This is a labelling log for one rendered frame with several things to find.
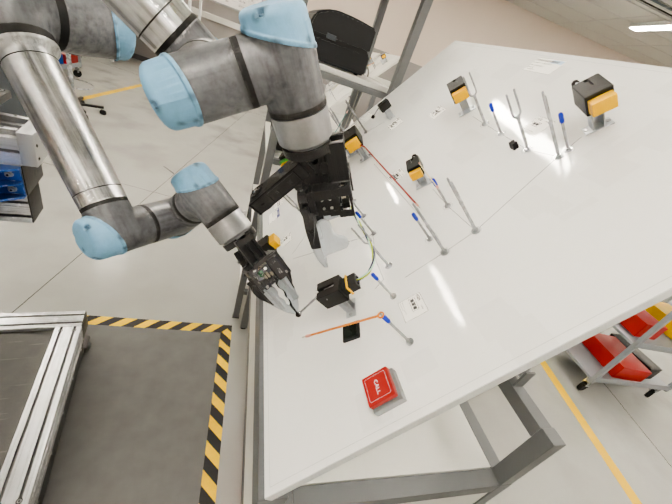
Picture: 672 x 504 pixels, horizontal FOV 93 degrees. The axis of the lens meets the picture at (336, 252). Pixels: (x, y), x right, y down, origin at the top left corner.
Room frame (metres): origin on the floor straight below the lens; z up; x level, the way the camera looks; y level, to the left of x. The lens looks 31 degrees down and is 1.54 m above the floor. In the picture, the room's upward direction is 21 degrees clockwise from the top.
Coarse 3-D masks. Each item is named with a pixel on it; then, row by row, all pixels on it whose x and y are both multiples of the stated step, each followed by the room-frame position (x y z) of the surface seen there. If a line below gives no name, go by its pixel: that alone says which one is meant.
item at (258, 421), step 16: (256, 304) 0.73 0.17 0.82; (256, 320) 0.66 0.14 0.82; (256, 336) 0.60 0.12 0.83; (256, 352) 0.55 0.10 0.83; (256, 368) 0.51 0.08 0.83; (256, 384) 0.46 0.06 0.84; (256, 400) 0.42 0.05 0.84; (256, 416) 0.39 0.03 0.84; (256, 432) 0.36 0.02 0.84; (256, 448) 0.33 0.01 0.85; (256, 464) 0.30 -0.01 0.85; (256, 480) 0.27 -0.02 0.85; (256, 496) 0.25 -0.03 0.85
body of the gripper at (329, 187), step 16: (336, 144) 0.43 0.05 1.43; (304, 160) 0.41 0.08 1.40; (320, 160) 0.44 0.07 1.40; (336, 160) 0.44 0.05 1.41; (320, 176) 0.45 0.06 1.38; (336, 176) 0.45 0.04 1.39; (304, 192) 0.43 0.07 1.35; (320, 192) 0.43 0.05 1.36; (336, 192) 0.43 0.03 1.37; (320, 208) 0.45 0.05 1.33; (336, 208) 0.45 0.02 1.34; (352, 208) 0.44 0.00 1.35
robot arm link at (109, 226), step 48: (0, 0) 0.49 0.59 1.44; (48, 0) 0.54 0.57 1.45; (0, 48) 0.46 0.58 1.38; (48, 48) 0.51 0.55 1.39; (48, 96) 0.46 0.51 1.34; (48, 144) 0.43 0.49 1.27; (96, 144) 0.47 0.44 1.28; (96, 192) 0.42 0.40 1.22; (96, 240) 0.37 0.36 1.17; (144, 240) 0.44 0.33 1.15
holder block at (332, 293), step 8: (328, 280) 0.54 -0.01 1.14; (336, 280) 0.53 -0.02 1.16; (320, 288) 0.53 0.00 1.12; (328, 288) 0.52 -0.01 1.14; (336, 288) 0.51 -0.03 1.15; (320, 296) 0.51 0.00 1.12; (328, 296) 0.51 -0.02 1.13; (336, 296) 0.51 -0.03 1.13; (344, 296) 0.51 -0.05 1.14; (328, 304) 0.51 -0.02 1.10; (336, 304) 0.52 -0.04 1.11
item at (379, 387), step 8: (384, 368) 0.38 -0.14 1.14; (368, 376) 0.37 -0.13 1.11; (376, 376) 0.37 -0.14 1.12; (384, 376) 0.36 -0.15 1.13; (368, 384) 0.36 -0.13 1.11; (376, 384) 0.35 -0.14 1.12; (384, 384) 0.35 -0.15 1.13; (392, 384) 0.35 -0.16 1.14; (368, 392) 0.35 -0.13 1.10; (376, 392) 0.34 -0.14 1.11; (384, 392) 0.34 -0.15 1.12; (392, 392) 0.34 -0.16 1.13; (368, 400) 0.33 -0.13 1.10; (376, 400) 0.33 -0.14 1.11; (384, 400) 0.33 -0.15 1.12
